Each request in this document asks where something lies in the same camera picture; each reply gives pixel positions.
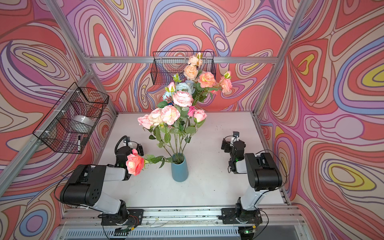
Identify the red pink rose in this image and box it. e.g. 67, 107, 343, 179
126, 150, 173, 176

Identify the pink bud rose stem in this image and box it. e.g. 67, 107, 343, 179
138, 115, 171, 156

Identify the magenta pink rose stem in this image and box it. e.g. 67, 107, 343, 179
182, 106, 207, 151

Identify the teal ceramic vase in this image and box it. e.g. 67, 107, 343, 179
171, 153, 189, 183

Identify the pink white carnation spray stem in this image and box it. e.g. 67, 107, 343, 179
161, 91, 194, 156

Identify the pale blue white spray stem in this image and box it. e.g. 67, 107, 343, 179
163, 80, 195, 101

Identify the cream peach rose stem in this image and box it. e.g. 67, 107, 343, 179
184, 52, 203, 81

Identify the large peach double rose stem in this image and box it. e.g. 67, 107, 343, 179
192, 71, 233, 106

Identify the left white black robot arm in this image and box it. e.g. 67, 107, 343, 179
59, 144, 144, 230

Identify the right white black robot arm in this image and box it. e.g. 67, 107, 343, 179
219, 137, 283, 226

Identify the black marker pen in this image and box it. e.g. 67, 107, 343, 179
77, 135, 82, 154

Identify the silver tape roll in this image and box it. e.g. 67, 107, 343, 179
70, 115, 95, 134

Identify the black wire basket left wall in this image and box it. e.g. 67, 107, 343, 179
33, 83, 109, 154

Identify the black wire basket wall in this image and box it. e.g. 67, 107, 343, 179
33, 83, 109, 154
151, 50, 216, 86

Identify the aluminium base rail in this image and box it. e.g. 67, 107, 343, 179
51, 205, 313, 240

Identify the black wire basket back wall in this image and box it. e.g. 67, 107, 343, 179
151, 50, 216, 86

